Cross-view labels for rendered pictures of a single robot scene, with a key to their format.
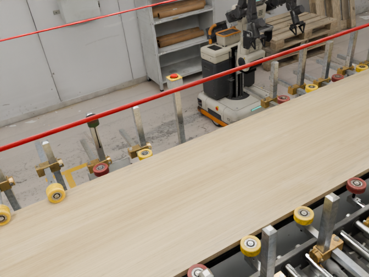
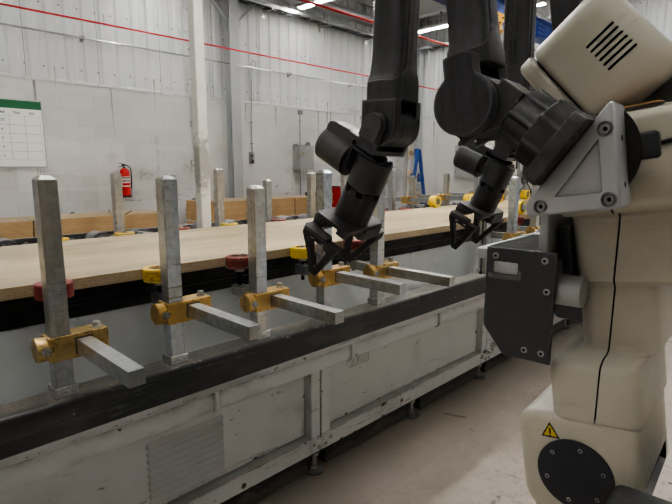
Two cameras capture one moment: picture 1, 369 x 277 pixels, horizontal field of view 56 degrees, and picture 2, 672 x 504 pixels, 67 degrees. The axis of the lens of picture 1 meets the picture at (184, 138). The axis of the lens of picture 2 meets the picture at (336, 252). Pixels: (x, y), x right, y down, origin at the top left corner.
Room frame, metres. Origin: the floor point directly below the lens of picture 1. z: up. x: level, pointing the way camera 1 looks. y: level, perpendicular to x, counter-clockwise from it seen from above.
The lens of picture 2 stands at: (3.68, -1.36, 1.16)
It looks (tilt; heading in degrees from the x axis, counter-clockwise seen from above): 9 degrees down; 160
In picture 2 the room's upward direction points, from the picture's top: straight up
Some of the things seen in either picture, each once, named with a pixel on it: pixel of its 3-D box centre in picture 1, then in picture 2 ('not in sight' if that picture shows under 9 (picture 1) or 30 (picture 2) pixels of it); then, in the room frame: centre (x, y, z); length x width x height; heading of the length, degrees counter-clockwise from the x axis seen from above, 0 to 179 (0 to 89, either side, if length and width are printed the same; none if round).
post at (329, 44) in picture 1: (325, 72); (257, 274); (2.35, -1.10, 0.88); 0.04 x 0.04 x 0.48; 25
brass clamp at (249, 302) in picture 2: (322, 81); (265, 299); (2.34, -1.08, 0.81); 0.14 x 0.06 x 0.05; 115
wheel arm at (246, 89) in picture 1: (263, 99); (396, 272); (2.17, -0.59, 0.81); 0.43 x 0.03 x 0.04; 25
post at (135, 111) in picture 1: (141, 140); (512, 226); (1.71, 0.25, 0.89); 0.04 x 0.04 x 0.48; 25
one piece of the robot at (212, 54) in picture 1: (230, 64); not in sight; (3.38, -0.57, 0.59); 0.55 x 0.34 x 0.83; 119
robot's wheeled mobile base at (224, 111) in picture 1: (236, 103); not in sight; (3.30, -0.61, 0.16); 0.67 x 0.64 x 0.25; 30
